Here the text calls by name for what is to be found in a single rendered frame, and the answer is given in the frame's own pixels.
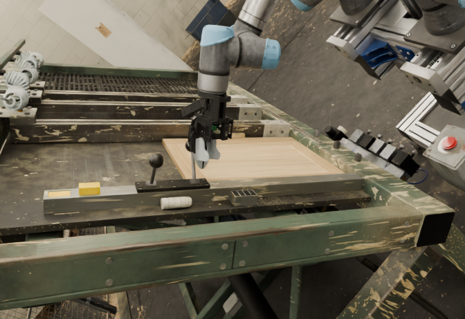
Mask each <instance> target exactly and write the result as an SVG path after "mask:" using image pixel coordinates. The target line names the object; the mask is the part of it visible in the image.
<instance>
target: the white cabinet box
mask: <svg viewBox="0 0 465 319"><path fill-rule="evenodd" d="M38 10H39V11H40V12H42V13H43V14H45V15H46V16H47V17H48V18H50V19H51V20H53V21H54V22H55V23H56V24H58V25H59V26H61V27H62V28H63V29H64V30H66V31H67V32H69V33H70V34H72V36H74V37H75V38H77V39H78V40H80V41H81V42H82V43H83V44H85V45H86V46H88V47H89V48H90V49H91V50H93V51H94V52H96V53H97V54H98V55H99V56H101V57H102V58H104V59H105V60H106V61H108V62H109V63H110V64H112V65H113V66H119V67H133V68H147V69H173V70H187V71H193V69H192V68H190V67H189V66H188V65H187V64H186V63H185V62H184V61H182V60H181V59H180V58H179V57H177V56H176V55H175V54H174V53H173V52H172V51H171V50H169V49H168V48H167V47H166V46H164V45H163V44H162V43H160V42H159V41H158V40H157V39H156V38H155V37H154V36H152V35H151V34H150V33H149V32H147V31H146V30H145V29H144V28H143V27H142V26H140V25H139V24H138V23H137V22H135V21H134V20H133V19H132V18H131V17H130V16H129V15H127V14H126V13H125V12H124V11H122V10H121V9H120V8H119V7H118V6H117V5H116V4H114V3H113V2H112V1H110V0H45V1H44V2H43V4H42V5H41V6H40V7H39V9H38Z"/></svg>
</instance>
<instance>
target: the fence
mask: <svg viewBox="0 0 465 319"><path fill-rule="evenodd" d="M363 181H364V178H362V177H361V176H359V175H357V174H356V173H346V174H321V175H309V176H285V177H272V178H260V179H235V180H223V181H208V182H209V184H210V188H208V189H196V190H175V191H164V192H143V193H137V191H136V187H135V185H126V186H113V187H100V194H88V195H79V188H76V189H63V190H44V199H43V202H44V214H50V213H59V212H77V211H86V210H104V209H114V208H131V207H141V206H158V205H160V204H161V199H162V198H170V197H173V198H174V197H191V199H192V203H195V202H204V201H222V200H229V199H230V191H233V190H253V191H254V192H255V193H256V194H257V195H258V197H276V196H286V195H295V194H313V193H322V192H340V191H349V190H362V186H363ZM60 191H71V195H70V196H65V197H48V193H49V192H60Z"/></svg>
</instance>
